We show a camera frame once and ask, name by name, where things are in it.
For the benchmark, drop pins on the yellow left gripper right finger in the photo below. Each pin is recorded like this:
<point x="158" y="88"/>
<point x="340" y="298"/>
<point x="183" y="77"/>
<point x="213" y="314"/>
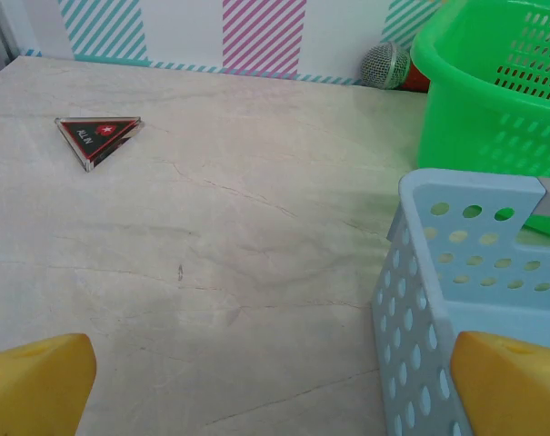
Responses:
<point x="506" y="390"/>

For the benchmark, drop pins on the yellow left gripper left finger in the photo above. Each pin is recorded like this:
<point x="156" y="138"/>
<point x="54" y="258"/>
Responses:
<point x="38" y="386"/>

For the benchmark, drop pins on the silver mesh microphone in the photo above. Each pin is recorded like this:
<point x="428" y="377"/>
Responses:
<point x="383" y="66"/>

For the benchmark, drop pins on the green plastic basket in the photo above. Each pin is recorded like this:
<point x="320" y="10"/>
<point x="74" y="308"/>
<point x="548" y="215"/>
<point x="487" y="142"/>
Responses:
<point x="474" y="113"/>

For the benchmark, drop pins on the light blue plastic basket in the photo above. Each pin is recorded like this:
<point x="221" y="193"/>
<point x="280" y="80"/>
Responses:
<point x="420" y="290"/>

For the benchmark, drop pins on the black red triangular token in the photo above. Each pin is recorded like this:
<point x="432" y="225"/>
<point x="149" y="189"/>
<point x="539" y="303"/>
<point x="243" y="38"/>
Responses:
<point x="95" y="136"/>

